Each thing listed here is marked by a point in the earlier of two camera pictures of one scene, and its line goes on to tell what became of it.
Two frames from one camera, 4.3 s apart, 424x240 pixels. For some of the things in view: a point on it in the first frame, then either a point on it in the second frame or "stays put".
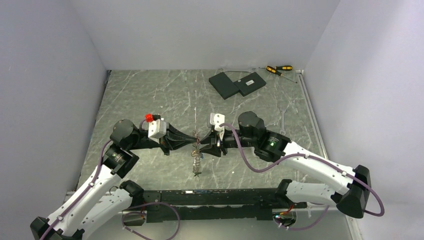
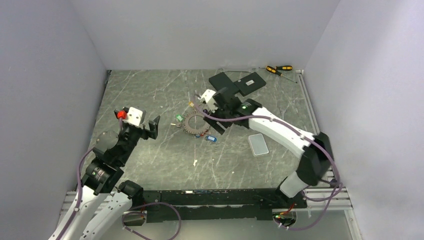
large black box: x=223 y=85 stays put
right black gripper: x=215 y=151 → x=215 y=125
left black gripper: x=173 y=134 → x=153 y=126
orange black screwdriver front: x=270 y=69 stays put
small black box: x=249 y=83 stays put
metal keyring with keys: x=196 y=155 → x=183 y=121
